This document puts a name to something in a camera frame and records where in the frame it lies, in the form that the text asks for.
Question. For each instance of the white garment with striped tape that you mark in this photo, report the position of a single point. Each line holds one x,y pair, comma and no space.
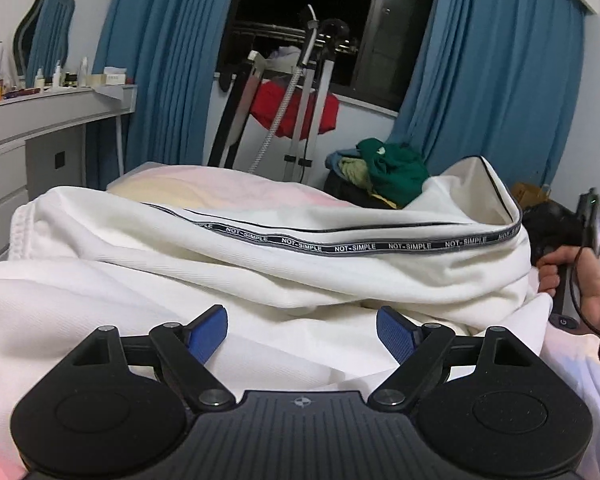
130,240

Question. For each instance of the cream box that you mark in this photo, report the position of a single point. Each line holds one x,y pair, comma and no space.
109,78

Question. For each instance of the wavy-framed mirror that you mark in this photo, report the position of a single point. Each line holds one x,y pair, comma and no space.
45,30

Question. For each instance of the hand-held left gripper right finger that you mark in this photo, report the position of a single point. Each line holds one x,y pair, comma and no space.
392,334

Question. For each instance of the small white bottle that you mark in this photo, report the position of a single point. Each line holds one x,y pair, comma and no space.
84,71
39,79
57,74

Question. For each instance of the metal steamer stand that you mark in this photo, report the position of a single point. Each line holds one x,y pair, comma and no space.
325,75

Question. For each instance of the white dressing table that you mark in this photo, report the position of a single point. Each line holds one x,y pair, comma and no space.
10,160

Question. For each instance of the green garment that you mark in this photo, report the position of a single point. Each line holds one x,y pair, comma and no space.
395,170

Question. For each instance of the red cloth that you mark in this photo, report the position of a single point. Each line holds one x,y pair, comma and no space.
267,105

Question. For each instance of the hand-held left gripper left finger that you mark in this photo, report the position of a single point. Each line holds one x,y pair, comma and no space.
207,336

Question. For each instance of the person's right hand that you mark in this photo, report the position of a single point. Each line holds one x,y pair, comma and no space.
597,290

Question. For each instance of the cardboard box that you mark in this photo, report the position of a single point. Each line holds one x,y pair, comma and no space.
532,192

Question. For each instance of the yellow-green cloth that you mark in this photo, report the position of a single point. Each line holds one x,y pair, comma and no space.
356,172

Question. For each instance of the black and white board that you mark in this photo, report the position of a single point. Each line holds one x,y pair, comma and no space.
237,110

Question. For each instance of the blue curtain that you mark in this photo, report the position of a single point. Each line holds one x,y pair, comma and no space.
490,85
160,60

